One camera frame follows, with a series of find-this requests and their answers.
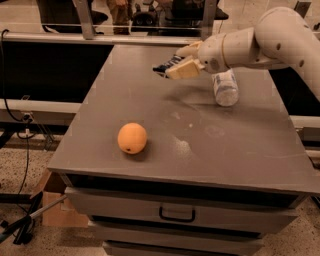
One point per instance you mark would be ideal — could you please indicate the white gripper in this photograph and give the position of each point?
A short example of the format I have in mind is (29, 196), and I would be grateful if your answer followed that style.
(212, 55)

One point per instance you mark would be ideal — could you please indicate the dark blue rxbar wrapper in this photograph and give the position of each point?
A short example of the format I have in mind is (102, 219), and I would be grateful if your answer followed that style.
(161, 69)

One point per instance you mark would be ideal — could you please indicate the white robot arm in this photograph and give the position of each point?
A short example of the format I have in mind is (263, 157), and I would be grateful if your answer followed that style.
(304, 62)

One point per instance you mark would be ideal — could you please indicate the orange fruit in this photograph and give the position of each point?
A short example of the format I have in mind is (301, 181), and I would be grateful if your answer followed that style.
(132, 138)

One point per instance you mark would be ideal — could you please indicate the grey top drawer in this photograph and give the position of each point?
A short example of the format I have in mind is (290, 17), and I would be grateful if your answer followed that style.
(145, 207)

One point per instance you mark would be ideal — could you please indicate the grey drawer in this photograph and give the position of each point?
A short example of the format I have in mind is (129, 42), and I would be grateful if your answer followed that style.
(145, 207)
(174, 238)

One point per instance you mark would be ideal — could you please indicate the grey middle drawer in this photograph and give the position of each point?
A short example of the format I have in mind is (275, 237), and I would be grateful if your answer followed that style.
(174, 238)

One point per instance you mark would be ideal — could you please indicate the cardboard box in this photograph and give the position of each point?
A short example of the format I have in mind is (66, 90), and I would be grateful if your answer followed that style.
(51, 187)

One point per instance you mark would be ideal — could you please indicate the black tripod stand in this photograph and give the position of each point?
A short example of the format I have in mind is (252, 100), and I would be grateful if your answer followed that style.
(30, 205)

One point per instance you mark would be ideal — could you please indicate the metal railing frame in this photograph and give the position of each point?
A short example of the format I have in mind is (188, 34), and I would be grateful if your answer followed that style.
(100, 36)

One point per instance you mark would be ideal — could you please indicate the black drawer handle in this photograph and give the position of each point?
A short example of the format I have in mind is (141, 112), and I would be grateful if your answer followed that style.
(183, 215)

